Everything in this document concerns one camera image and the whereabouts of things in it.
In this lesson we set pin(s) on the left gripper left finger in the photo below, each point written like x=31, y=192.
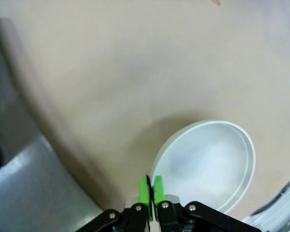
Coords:
x=135, y=217

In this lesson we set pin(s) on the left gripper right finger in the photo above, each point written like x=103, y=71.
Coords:
x=169, y=217

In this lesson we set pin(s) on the greyish white bowl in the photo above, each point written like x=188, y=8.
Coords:
x=207, y=164

